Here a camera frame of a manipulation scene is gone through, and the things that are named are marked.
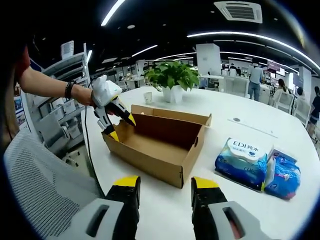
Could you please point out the person's left hand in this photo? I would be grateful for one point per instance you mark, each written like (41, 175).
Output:
(83, 95)

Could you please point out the ceiling light strip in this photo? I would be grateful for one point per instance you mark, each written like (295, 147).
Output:
(112, 12)
(250, 36)

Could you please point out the white office chair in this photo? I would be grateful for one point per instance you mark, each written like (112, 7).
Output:
(283, 102)
(302, 111)

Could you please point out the green plant in white pot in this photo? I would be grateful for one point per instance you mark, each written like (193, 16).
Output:
(172, 75)

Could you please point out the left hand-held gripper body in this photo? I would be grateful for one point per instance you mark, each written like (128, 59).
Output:
(105, 91)

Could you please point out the white table socket strip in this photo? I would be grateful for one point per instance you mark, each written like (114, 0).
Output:
(250, 126)

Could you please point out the person's red sleeve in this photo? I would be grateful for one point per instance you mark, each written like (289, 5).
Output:
(25, 60)

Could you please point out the grey mesh chair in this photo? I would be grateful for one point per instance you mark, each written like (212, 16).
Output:
(45, 180)

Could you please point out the ceiling air vent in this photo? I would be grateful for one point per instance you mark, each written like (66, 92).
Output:
(238, 12)

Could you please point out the white desk partition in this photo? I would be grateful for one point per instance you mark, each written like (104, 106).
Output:
(236, 86)

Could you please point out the white blue wet wipes pack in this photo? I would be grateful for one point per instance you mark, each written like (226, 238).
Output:
(240, 165)

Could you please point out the black wristband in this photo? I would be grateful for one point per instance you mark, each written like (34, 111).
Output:
(70, 89)

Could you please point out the grey metal shelf rack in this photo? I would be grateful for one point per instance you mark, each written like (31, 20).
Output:
(62, 75)

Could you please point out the wall monitor screen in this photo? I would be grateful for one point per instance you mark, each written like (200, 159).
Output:
(275, 67)

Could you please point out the white paper cup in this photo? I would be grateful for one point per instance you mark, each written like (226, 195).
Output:
(148, 98)

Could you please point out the white pillar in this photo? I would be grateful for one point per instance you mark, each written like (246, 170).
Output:
(208, 60)

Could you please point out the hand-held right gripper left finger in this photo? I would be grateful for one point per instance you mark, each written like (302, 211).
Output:
(105, 220)

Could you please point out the blue soft tissue pack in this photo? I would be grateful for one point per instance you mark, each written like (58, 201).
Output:
(283, 175)

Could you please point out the brown cardboard shoe box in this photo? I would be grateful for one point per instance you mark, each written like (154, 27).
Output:
(155, 155)

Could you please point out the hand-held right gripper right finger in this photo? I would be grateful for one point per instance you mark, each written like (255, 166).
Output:
(225, 220)

